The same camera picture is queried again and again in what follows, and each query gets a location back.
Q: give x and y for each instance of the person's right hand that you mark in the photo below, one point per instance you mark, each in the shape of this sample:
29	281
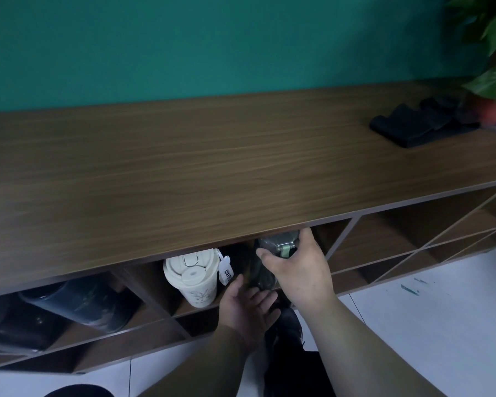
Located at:
303	277

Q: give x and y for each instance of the person's left hand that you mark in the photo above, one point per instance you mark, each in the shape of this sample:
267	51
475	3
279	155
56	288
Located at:
248	314

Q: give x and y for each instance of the dark green bottle grey cap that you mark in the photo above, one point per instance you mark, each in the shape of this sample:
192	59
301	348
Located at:
275	243

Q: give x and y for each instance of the cream white tumbler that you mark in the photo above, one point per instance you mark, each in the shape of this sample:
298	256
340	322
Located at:
192	277

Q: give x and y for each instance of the brown wooden cabinet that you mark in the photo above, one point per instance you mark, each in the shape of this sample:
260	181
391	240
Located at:
190	169

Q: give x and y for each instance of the dark blue thermos bottle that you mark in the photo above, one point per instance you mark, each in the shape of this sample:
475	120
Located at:
82	301

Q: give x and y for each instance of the black bottle pink grey lid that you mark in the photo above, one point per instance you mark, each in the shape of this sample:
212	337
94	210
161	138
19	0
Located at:
20	326

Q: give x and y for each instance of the person's right forearm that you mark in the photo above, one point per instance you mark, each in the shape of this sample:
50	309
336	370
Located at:
355	355

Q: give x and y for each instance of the person's left forearm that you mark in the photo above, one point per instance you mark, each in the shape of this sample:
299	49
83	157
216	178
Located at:
202	367

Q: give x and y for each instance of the person's black trousers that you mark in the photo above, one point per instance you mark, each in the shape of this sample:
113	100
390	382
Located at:
289	367

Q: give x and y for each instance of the black folded cloth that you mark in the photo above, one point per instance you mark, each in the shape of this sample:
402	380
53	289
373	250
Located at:
409	124

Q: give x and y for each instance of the small bright green plant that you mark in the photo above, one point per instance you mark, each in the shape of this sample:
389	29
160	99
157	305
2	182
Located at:
492	82

